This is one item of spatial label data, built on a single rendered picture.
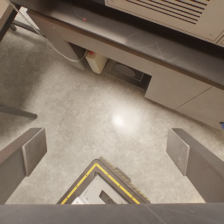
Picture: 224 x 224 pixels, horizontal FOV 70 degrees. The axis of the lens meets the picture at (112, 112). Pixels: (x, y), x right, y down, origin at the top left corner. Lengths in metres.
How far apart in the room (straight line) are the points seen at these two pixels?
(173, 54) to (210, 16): 0.17
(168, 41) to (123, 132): 0.83
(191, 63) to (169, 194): 1.01
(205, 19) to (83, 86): 1.08
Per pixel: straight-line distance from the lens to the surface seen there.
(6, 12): 1.01
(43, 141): 0.17
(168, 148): 0.17
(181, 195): 1.43
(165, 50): 0.67
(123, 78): 1.40
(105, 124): 1.33
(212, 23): 0.59
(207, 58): 0.70
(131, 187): 1.08
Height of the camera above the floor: 1.31
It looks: 79 degrees down
